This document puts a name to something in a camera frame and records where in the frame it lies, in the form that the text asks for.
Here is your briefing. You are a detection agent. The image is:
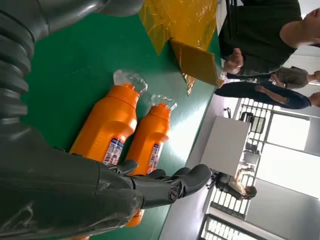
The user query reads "yellow plastic-wrapped board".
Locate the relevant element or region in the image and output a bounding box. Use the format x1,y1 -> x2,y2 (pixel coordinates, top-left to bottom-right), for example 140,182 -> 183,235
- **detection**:
138,0 -> 224,97

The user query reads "person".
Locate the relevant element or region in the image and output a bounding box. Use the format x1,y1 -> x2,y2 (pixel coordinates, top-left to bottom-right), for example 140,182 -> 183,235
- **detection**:
218,0 -> 320,78
214,81 -> 320,110
216,172 -> 258,201
269,66 -> 320,90

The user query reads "white flat panel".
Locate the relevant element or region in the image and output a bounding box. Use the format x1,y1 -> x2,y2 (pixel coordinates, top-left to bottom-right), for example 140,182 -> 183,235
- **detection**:
199,115 -> 251,177

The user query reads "green table mat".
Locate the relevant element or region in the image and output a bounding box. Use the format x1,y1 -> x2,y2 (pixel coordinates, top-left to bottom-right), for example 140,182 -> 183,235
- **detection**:
21,13 -> 223,240

